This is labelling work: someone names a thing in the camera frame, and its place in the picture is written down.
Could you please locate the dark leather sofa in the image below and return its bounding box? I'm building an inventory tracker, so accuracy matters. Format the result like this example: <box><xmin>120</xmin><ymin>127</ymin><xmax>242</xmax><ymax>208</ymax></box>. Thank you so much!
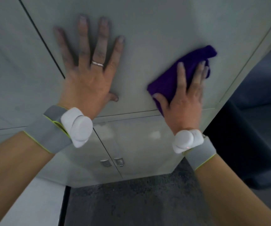
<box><xmin>204</xmin><ymin>42</ymin><xmax>271</xmax><ymax>190</ymax></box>

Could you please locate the grey wristband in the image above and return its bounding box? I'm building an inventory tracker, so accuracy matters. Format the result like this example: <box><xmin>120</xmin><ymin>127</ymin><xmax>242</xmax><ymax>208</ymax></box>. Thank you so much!
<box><xmin>23</xmin><ymin>105</ymin><xmax>74</xmax><ymax>154</ymax></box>
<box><xmin>184</xmin><ymin>136</ymin><xmax>217</xmax><ymax>172</ymax></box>

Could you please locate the person's left hand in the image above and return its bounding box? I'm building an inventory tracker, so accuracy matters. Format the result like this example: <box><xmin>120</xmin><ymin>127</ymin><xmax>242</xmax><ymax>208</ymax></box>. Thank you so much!
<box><xmin>53</xmin><ymin>14</ymin><xmax>125</xmax><ymax>121</ymax></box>

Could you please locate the white wrist tracker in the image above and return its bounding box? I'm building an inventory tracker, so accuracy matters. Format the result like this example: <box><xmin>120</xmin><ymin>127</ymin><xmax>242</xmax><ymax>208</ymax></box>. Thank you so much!
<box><xmin>172</xmin><ymin>129</ymin><xmax>205</xmax><ymax>154</ymax></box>
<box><xmin>60</xmin><ymin>107</ymin><xmax>93</xmax><ymax>148</ymax></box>

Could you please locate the white right wrist tracker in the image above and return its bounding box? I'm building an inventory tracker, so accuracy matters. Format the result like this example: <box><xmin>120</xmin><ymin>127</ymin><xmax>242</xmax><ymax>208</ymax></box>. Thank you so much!
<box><xmin>172</xmin><ymin>129</ymin><xmax>205</xmax><ymax>154</ymax></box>

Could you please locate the purple cleaning cloth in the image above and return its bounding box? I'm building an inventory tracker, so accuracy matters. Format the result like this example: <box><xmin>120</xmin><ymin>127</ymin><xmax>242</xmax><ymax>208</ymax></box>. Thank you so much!
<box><xmin>146</xmin><ymin>45</ymin><xmax>218</xmax><ymax>117</ymax></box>

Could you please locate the grey left wristband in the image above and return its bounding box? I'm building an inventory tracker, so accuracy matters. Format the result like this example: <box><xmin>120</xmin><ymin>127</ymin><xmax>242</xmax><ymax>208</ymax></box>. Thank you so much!
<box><xmin>23</xmin><ymin>105</ymin><xmax>74</xmax><ymax>154</ymax></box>

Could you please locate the grey right wristband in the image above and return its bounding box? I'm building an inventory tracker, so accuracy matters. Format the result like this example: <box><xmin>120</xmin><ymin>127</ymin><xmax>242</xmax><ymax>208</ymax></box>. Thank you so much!
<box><xmin>184</xmin><ymin>136</ymin><xmax>217</xmax><ymax>172</ymax></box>

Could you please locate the person's right hand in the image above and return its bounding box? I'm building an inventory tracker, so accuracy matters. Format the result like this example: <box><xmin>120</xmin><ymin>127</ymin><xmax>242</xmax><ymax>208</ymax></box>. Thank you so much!
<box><xmin>152</xmin><ymin>60</ymin><xmax>209</xmax><ymax>136</ymax></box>

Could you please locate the white left wrist tracker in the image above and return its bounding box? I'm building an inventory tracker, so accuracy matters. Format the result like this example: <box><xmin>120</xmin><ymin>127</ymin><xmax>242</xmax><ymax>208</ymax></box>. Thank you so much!
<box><xmin>60</xmin><ymin>107</ymin><xmax>93</xmax><ymax>148</ymax></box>

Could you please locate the grey metal cabinet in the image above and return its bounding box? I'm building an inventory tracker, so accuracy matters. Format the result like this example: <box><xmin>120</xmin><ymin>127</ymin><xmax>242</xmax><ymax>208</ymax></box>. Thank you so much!
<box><xmin>0</xmin><ymin>0</ymin><xmax>271</xmax><ymax>189</ymax></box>

